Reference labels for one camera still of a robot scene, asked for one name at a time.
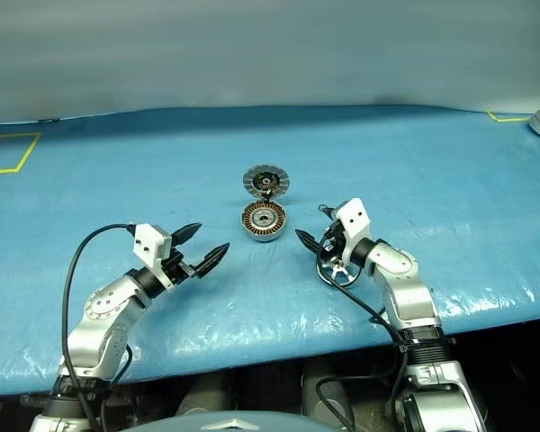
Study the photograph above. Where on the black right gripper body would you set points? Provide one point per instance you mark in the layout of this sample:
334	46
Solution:
335	245

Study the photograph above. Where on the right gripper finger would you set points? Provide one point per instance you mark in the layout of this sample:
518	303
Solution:
328	211
308	242

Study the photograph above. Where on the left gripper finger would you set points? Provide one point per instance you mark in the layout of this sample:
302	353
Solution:
211	261
185	233

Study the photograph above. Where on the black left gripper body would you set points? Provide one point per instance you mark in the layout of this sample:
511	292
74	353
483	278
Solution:
180	263

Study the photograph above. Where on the silver spoked motor rotor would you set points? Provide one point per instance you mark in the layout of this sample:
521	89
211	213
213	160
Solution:
337	272

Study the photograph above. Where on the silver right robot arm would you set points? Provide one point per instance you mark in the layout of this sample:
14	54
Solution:
405	292

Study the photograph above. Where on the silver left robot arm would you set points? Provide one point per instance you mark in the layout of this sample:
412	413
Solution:
103	310

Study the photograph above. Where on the motor stator with copper windings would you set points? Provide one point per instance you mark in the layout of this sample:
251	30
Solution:
264	222

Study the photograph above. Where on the silver finned motor cover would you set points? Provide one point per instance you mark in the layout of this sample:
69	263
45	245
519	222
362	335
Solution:
266	181

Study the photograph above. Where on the blue plastic table cover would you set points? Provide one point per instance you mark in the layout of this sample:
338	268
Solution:
162	171

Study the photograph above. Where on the dark grey rounded shape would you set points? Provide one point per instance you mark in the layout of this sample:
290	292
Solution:
324	391
204	396

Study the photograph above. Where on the grey robot torso with chevron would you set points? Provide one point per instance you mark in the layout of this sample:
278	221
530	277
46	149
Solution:
234	425

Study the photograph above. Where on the large yellow tape square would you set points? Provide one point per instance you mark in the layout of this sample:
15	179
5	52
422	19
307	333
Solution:
27	155

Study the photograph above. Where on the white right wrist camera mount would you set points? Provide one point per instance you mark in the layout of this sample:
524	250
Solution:
353	217

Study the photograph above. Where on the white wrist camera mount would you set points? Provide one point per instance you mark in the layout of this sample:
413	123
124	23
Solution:
353	217
149	240

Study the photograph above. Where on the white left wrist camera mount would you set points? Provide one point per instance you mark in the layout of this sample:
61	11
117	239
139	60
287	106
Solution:
149	240

